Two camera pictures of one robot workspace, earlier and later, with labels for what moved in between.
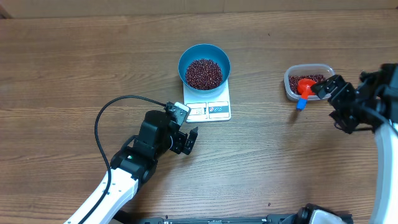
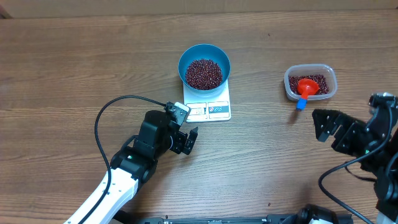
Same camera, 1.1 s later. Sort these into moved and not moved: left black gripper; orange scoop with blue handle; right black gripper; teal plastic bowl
Moved: right black gripper
Not moved: left black gripper; orange scoop with blue handle; teal plastic bowl
